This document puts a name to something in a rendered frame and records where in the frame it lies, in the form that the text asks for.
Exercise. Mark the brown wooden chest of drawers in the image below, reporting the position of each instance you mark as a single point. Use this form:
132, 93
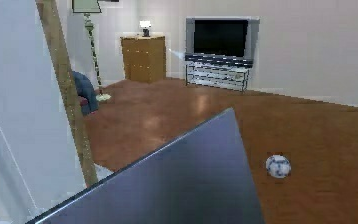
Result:
143, 58

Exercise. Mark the grey television set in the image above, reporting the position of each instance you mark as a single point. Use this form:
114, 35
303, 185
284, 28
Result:
220, 37

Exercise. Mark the white television stand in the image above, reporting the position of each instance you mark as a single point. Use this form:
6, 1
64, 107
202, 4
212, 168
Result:
217, 74

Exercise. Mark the dark grey laptop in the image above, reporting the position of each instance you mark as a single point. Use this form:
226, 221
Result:
173, 186

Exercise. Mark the small white table lamp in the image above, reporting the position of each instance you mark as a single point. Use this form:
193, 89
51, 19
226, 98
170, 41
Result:
145, 28

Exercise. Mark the blue armchair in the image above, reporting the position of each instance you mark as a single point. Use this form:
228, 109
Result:
85, 92

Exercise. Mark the green floor lamp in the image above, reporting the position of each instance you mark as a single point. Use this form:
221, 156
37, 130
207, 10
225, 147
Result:
93, 46

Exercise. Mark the white and blue ball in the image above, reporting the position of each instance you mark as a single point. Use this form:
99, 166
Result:
278, 166

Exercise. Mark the brown wooden door frame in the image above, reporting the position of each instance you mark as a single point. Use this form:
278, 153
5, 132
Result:
67, 90

